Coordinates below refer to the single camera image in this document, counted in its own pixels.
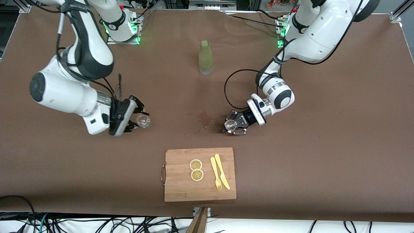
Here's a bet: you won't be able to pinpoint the yellow plastic fork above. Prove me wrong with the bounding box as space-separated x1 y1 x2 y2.
210 157 223 192

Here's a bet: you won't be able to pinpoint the aluminium frame profile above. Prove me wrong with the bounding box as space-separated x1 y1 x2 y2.
18 0 33 14
390 0 414 23

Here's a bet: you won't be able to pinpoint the wooden beam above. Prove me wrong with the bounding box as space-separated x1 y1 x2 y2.
186 207 209 233

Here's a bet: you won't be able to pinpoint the grey equipment rack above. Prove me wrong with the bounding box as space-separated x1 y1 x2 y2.
189 0 237 11

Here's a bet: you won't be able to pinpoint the clear glass shaker cup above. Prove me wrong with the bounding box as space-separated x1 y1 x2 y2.
136 114 151 129

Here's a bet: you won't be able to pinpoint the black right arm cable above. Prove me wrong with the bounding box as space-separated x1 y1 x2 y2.
55 13 123 101

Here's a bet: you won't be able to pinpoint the green sleeved glass bottle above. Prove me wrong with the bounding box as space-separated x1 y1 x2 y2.
198 40 213 76

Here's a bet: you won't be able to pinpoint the grey metal bracket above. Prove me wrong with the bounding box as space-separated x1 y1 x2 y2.
193 207 212 218

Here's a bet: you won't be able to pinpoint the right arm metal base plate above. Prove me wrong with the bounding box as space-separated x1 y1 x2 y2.
107 13 141 45

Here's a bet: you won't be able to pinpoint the spilled liquid drops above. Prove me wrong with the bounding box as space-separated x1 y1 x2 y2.
184 111 223 136

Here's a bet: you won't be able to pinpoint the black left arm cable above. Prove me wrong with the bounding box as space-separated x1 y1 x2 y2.
224 0 364 110

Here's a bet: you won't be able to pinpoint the yellow plastic knife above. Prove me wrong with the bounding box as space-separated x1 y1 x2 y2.
214 153 231 190

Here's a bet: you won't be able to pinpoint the black table cable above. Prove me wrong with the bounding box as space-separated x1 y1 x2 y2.
125 3 156 23
223 11 285 29

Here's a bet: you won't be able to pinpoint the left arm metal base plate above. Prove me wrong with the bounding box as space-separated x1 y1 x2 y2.
278 16 287 49

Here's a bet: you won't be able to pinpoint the orange item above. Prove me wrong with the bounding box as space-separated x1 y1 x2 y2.
268 0 293 9

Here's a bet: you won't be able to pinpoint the wooden cutting board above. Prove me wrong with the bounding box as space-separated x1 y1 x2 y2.
161 147 237 202

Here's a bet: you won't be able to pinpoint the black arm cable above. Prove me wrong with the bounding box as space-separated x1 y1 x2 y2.
224 0 364 110
55 13 123 101

